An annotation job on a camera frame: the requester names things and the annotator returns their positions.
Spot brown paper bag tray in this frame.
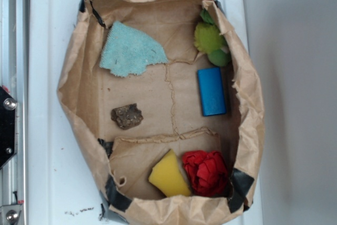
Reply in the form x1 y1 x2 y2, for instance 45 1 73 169
57 0 265 224

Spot brown rough stone chunk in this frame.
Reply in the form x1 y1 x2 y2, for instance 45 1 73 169
111 103 143 130

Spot white plastic bin lid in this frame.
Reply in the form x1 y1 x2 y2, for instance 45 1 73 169
27 0 265 225

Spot green plush toy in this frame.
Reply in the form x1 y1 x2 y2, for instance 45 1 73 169
194 9 231 67

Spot black metal bracket plate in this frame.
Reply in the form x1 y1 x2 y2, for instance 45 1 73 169
0 86 17 169

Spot aluminium frame rail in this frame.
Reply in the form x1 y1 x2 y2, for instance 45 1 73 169
1 0 29 224

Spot yellow sponge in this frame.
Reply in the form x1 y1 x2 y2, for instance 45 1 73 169
148 150 192 197

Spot light blue terry cloth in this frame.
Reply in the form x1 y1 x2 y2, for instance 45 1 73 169
100 21 169 77

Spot blue rectangular block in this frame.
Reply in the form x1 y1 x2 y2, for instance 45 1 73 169
197 67 227 116

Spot red crumpled cloth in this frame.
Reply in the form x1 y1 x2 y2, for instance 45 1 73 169
182 150 229 197

